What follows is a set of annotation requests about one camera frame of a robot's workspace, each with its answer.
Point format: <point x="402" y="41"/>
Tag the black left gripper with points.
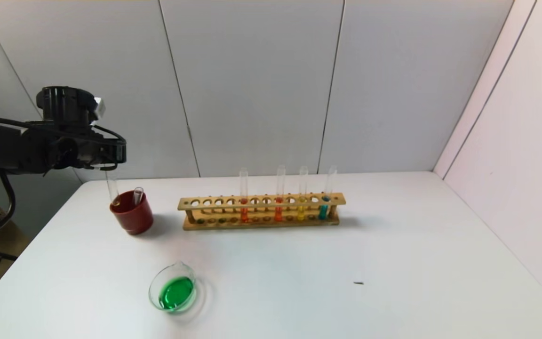
<point x="119" y="151"/>

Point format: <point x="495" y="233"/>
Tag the red plastic cup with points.
<point x="134" y="219"/>

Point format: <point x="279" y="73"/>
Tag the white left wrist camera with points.
<point x="99" y="107"/>

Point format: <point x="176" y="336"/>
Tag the orange pigment glass test tube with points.
<point x="244" y="214"/>
<point x="278" y="214"/>

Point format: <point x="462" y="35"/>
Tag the blue pigment glass test tube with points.
<point x="322" y="212"/>
<point x="138" y="195"/>

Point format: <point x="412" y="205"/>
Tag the clear glass beaker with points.
<point x="174" y="294"/>

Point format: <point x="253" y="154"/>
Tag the wooden test tube rack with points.
<point x="341" y="199"/>

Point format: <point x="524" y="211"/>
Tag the yellow pigment glass test tube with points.
<point x="300" y="213"/>
<point x="112" y="188"/>

